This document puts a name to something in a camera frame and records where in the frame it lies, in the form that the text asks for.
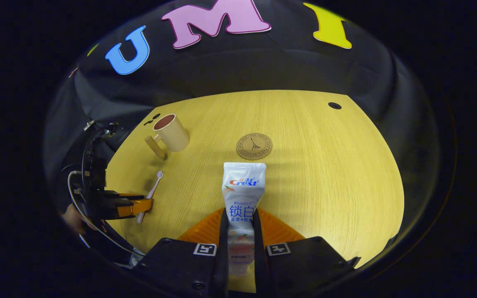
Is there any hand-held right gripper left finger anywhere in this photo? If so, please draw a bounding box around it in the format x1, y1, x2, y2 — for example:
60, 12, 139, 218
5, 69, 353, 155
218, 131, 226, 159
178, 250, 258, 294
132, 207, 229, 298

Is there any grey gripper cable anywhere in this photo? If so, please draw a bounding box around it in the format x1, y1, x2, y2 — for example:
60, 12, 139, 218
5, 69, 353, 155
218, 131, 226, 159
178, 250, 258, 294
67, 170, 144, 257

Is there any beige cup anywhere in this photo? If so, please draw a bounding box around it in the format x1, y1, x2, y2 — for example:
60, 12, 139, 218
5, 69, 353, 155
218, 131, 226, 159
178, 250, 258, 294
145, 113, 190, 161

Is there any round cork coaster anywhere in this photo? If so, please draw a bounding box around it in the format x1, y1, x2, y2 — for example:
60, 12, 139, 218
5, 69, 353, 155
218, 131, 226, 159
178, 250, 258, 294
236, 132, 273, 161

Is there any black backdrop cloth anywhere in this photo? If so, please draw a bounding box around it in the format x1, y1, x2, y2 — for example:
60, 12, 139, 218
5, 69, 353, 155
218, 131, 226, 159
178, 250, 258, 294
44, 0, 450, 257

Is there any white toothpaste tube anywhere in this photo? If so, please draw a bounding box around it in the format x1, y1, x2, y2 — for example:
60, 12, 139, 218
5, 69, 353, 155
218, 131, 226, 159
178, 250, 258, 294
221, 162, 267, 277

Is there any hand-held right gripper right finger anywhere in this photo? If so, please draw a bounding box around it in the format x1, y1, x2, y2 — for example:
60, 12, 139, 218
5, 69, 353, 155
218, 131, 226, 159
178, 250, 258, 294
253, 208, 361, 298

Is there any pink toothbrush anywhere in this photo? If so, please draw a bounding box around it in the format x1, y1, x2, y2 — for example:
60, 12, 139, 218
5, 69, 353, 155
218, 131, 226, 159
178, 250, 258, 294
136, 171, 164, 224

